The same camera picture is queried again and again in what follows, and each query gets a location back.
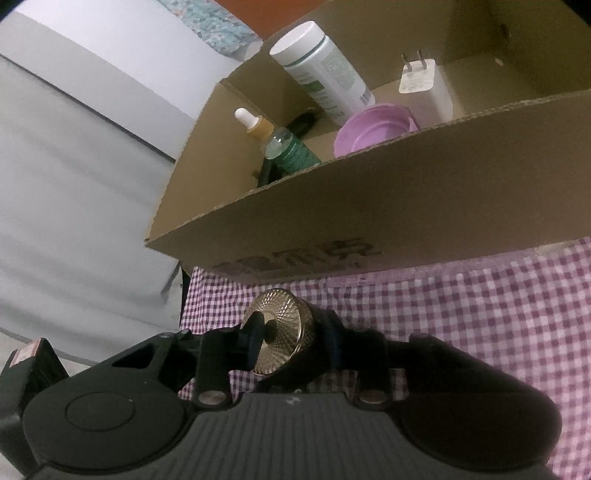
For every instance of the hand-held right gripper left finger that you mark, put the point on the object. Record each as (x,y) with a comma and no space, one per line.
(251,344)

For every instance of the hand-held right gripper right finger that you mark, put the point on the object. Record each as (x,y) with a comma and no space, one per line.
(331,344)

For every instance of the large brown cardboard box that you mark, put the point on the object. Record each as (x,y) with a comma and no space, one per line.
(415,198)

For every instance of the green dropper bottle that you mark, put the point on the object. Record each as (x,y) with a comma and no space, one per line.
(291,152)

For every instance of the pink plastic lid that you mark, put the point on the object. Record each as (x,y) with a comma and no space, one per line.
(369,129)

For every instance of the black tube with gold cap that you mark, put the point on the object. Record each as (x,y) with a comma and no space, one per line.
(302,121)

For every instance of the white charger plug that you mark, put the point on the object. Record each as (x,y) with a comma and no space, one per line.
(427,92)

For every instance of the white supplement bottle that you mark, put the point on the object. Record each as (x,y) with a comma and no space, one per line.
(323,69)

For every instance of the purple checked tablecloth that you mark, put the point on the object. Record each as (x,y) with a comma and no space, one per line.
(485,323)

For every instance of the grey curtain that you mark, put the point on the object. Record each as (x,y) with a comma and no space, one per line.
(69,207)

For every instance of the blue floral cloth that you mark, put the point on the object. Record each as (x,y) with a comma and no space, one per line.
(217,27)

